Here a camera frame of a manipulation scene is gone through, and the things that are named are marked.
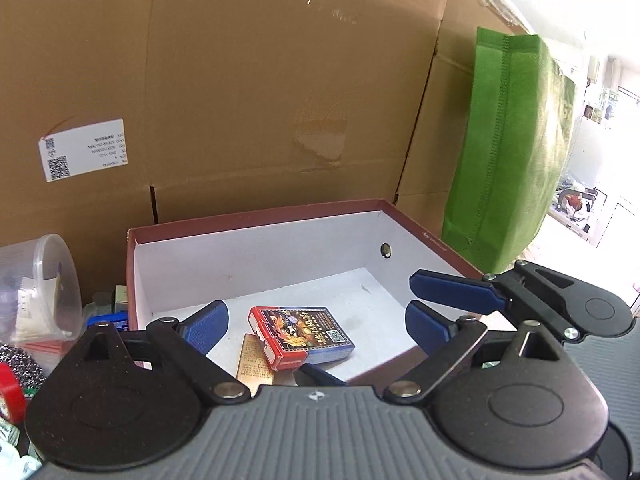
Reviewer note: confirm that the large brown cardboard box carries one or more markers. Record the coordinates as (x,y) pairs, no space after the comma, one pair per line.
(250,85)

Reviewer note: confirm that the blue packet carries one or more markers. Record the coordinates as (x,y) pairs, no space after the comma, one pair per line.
(107,319)

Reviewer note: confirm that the clear plastic container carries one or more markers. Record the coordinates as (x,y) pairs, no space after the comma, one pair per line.
(45,285)

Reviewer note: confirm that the small pale box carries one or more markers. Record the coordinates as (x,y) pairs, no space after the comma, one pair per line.
(121,299)

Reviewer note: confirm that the maroon cardboard storage box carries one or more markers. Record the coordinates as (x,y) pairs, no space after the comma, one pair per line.
(300,245)

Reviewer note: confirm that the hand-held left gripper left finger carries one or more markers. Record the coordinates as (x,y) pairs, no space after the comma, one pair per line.
(206,325)

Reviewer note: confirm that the steel wool scourer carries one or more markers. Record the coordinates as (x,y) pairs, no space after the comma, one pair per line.
(20,362)

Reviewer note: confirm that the dark blue flat item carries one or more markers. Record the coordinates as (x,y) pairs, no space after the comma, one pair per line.
(320,375)

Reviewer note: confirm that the white shipping label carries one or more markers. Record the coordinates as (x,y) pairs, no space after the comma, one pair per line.
(82,150)

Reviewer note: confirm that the grey ribbed mat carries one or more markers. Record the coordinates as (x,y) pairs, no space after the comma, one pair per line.
(610,385)

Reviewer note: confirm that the red tape roll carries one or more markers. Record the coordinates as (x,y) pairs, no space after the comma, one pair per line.
(11,392)

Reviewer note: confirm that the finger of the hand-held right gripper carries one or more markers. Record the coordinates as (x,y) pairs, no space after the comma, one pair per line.
(450,290)

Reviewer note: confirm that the green non-woven bag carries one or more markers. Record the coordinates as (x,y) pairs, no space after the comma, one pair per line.
(505,150)

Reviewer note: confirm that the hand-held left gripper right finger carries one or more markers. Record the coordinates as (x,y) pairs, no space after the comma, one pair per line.
(426,324)

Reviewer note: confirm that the golden printed card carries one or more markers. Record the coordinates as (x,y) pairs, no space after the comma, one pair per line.
(250,365)

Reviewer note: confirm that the red blue playing card box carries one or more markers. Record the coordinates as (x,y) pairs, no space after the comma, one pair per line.
(300,330)

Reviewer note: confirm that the clear zip bag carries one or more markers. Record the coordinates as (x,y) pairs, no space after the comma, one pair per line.
(50,347)

